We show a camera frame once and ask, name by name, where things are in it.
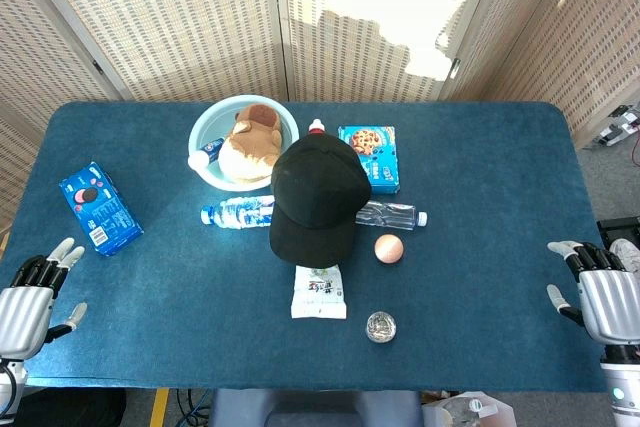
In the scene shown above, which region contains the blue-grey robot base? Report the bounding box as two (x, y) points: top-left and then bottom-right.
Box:
(207, 389), (426, 427)

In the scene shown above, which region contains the white power strip with plugs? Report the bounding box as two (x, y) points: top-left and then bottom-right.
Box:
(593, 104), (640, 148)

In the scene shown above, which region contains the black baseball cap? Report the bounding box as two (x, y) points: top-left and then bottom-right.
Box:
(268, 134), (373, 269)

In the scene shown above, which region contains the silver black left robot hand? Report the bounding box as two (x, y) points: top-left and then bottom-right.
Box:
(0, 237), (89, 361)

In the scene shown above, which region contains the blue label water bottle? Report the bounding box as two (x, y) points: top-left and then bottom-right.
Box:
(200, 195), (277, 231)

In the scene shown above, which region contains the beige folding screen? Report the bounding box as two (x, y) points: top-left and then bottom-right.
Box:
(0, 0), (640, 228)

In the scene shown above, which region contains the white snack bag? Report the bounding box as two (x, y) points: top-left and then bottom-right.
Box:
(290, 264), (348, 321)

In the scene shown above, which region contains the pink ball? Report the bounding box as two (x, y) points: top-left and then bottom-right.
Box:
(374, 233), (404, 265)

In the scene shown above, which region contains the light blue plastic bowl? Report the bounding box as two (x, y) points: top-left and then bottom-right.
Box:
(187, 94), (300, 192)

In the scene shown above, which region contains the blue chocolate chip cookie box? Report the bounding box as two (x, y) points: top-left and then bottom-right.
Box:
(337, 124), (401, 196)

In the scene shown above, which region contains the clear empty plastic bottle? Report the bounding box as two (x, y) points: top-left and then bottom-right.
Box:
(354, 200), (429, 232)

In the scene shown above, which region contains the clear plastic container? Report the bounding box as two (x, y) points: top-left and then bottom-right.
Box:
(424, 391), (517, 427)

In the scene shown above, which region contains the brown cream plush toy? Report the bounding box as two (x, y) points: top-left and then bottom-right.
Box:
(218, 103), (284, 184)

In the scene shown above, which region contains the clear round paper clip tub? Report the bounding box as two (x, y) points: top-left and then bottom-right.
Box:
(365, 310), (398, 344)

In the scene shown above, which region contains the blue sandwich cookie box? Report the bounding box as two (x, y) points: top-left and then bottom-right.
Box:
(58, 161), (145, 257)

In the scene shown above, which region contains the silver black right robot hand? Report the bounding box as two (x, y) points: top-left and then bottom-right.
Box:
(546, 240), (640, 346)

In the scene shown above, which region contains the black floor equipment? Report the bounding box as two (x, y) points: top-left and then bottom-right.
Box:
(597, 216), (640, 248)

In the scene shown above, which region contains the small white-capped blue label bottle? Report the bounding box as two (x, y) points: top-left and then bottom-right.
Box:
(187, 136), (226, 172)

